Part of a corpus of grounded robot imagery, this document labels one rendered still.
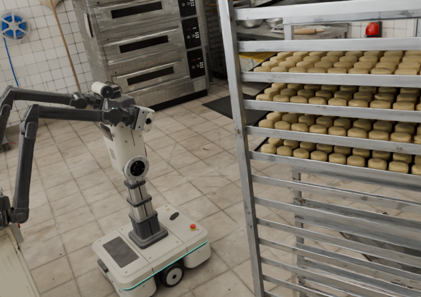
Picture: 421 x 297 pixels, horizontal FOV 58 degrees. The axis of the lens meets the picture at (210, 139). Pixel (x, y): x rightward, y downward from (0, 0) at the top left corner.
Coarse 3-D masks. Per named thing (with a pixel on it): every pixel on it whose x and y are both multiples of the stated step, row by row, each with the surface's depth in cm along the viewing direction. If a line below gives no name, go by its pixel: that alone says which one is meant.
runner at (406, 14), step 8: (304, 16) 140; (312, 16) 138; (320, 16) 137; (328, 16) 135; (336, 16) 134; (344, 16) 132; (352, 16) 131; (360, 16) 130; (368, 16) 128; (376, 16) 127; (384, 16) 126; (392, 16) 125; (400, 16) 123; (408, 16) 122; (416, 16) 121; (288, 24) 142; (296, 24) 140
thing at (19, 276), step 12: (0, 240) 179; (12, 240) 182; (0, 252) 180; (12, 252) 184; (0, 264) 182; (12, 264) 185; (24, 264) 189; (0, 276) 183; (12, 276) 187; (24, 276) 191; (0, 288) 185; (12, 288) 188; (24, 288) 192; (36, 288) 196
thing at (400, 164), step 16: (272, 144) 129; (288, 144) 128; (304, 144) 126; (320, 144) 125; (320, 160) 117; (336, 160) 114; (352, 160) 112; (368, 160) 112; (384, 160) 110; (400, 160) 109; (416, 160) 109
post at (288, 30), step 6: (288, 30) 145; (288, 36) 146; (294, 174) 172; (300, 174) 173; (300, 180) 174; (294, 192) 176; (300, 192) 176; (300, 222) 182; (300, 240) 187; (300, 282) 199; (300, 294) 203
